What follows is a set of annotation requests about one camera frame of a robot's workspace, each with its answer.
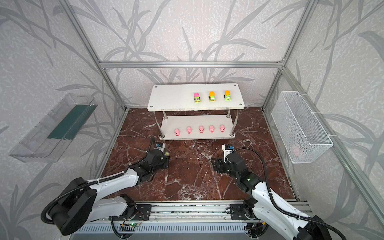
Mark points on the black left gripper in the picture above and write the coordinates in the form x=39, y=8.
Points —
x=163, y=160

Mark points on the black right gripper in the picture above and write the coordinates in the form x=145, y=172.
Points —
x=220, y=165

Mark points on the green truck orange load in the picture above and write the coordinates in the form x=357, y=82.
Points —
x=212, y=96
x=227, y=96

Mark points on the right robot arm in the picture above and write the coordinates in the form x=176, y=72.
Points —
x=265, y=205

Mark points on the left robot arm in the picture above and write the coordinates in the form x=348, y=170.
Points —
x=84, y=201

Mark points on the white two-tier shelf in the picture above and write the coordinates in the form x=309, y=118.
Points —
x=176, y=98

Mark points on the pink toy in basket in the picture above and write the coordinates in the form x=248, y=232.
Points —
x=298, y=152

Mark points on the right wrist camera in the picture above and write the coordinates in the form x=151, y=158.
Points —
x=227, y=149

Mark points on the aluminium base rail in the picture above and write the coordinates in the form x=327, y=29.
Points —
x=194, y=218

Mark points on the aluminium frame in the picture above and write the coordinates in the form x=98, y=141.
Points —
x=360, y=180

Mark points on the white wire wall basket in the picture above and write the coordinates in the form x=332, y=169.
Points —
x=297, y=124

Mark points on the clear plastic wall bin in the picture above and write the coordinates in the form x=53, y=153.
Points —
x=50, y=138

